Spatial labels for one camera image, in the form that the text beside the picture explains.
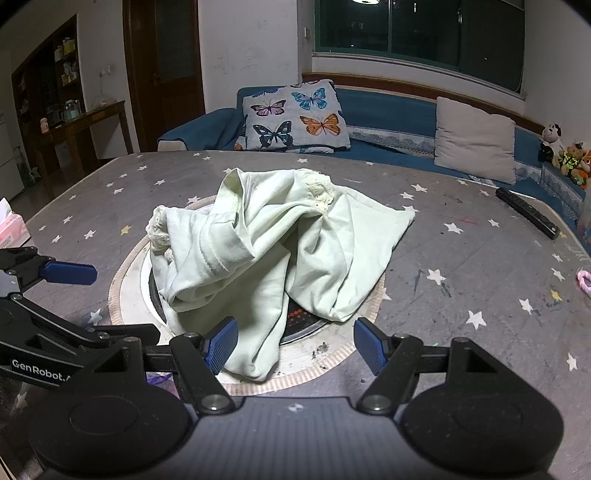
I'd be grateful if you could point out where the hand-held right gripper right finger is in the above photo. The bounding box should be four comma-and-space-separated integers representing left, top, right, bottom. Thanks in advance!
353, 318, 497, 415

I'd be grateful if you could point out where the plain grey pillow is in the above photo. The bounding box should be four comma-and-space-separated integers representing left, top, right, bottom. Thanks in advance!
434, 96, 517, 185

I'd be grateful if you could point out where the pink tissue pack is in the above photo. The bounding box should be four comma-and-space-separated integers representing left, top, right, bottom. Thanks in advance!
0, 198, 32, 252

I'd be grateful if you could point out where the dark window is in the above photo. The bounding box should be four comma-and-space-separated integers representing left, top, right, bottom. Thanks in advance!
314, 0, 527, 93

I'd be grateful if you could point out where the dark wooden door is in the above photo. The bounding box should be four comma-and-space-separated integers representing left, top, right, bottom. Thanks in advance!
122, 0, 206, 153

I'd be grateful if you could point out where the dark wooden shelf cabinet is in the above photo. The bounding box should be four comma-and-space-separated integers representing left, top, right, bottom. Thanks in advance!
11, 14, 90, 139

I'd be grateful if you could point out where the brown bear plush toy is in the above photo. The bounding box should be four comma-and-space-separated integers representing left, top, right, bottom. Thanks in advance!
556, 143, 583, 176

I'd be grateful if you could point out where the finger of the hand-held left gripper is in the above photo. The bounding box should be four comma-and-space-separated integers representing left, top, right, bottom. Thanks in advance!
69, 324, 160, 358
0, 248, 98, 296

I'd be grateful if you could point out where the panda plush toy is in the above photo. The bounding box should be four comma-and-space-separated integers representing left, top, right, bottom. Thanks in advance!
538, 124, 561, 162

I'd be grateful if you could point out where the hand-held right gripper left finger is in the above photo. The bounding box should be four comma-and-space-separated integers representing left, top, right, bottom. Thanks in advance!
95, 318, 239, 415

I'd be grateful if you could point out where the blue sofa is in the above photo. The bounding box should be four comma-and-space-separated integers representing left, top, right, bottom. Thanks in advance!
157, 85, 591, 241

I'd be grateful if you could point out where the black remote control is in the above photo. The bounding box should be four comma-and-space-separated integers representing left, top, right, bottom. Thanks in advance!
495, 187, 561, 240

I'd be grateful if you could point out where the butterfly print pillow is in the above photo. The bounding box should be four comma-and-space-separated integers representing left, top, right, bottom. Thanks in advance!
235, 79, 352, 154

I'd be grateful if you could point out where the light green garment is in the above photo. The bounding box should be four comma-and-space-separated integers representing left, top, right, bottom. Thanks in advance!
145, 167, 419, 383

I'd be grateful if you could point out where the clear plastic box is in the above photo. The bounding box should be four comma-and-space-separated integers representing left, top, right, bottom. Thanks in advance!
575, 187, 591, 259

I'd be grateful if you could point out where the grey star-print tablecloth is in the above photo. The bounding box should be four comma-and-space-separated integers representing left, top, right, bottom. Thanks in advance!
0, 150, 591, 480

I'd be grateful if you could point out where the orange plush toy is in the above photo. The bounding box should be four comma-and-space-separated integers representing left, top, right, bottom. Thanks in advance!
573, 150, 591, 190

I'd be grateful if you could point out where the wooden side table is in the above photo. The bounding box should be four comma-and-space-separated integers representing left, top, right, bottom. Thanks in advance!
34, 100, 134, 185

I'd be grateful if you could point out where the black round induction cooker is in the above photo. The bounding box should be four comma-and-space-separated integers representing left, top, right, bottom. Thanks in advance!
147, 258, 365, 347

